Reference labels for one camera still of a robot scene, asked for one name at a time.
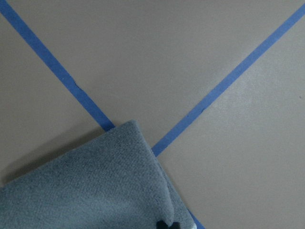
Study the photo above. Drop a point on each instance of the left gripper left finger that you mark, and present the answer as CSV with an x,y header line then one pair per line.
x,y
161,225

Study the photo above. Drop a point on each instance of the pink and grey towel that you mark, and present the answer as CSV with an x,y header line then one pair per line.
x,y
111,182

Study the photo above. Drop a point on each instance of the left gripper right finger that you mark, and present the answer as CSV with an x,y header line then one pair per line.
x,y
175,225

